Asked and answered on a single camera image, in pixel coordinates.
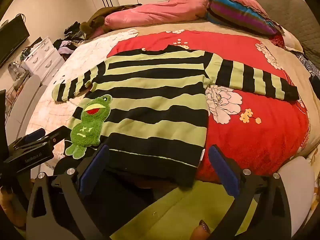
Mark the white drawer cabinet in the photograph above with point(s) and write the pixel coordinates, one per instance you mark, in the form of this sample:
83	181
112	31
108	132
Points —
42	57

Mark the pink pillow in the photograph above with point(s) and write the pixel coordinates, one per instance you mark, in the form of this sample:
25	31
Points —
246	2

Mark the pile of clothes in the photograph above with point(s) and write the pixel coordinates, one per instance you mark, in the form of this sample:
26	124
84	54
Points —
67	42

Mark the cream bedspread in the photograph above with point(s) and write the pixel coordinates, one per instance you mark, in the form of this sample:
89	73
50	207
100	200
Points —
75	55

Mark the dark red patterned pillow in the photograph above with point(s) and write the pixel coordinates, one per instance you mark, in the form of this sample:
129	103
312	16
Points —
277	41

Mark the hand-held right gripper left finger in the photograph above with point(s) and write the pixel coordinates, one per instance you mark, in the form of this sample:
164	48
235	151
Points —
93	171

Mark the blue patterned cloth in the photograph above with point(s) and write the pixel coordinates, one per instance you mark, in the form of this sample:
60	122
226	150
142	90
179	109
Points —
308	65

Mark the brown plush coat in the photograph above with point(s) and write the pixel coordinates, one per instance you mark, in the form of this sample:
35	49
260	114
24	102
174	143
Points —
100	15

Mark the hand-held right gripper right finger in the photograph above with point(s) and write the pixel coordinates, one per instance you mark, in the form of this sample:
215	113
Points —
223	172

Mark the lime green garment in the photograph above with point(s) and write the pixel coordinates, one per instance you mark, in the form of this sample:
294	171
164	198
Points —
175	217

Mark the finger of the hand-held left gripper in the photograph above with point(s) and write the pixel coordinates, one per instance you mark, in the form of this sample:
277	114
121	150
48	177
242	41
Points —
35	133
57	133

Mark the green black striped sweater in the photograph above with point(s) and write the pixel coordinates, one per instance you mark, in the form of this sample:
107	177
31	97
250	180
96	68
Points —
155	100

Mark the person's right hand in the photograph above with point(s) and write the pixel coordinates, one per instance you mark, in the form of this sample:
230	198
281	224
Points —
198	233

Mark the person's left hand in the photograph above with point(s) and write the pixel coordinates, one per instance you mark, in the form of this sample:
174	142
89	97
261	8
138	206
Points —
6	205

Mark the red floral blanket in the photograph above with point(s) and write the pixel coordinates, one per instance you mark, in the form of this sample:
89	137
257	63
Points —
250	135

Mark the white bed frame panel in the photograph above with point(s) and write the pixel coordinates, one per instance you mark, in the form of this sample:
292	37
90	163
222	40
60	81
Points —
25	100
297	192

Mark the dark cloth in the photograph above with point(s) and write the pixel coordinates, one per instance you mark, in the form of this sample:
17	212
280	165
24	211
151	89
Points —
315	82

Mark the multicolour striped pillow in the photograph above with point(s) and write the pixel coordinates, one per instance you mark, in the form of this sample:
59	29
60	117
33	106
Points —
240	12

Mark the black television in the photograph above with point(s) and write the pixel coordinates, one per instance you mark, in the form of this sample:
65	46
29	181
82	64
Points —
12	40

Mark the grey quilted headboard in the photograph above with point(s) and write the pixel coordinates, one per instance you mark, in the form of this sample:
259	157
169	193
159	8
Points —
287	5

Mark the cream pillow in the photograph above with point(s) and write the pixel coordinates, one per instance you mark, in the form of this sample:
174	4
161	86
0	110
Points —
292	40

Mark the pink quilt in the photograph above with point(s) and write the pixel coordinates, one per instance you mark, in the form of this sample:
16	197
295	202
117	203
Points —
160	11

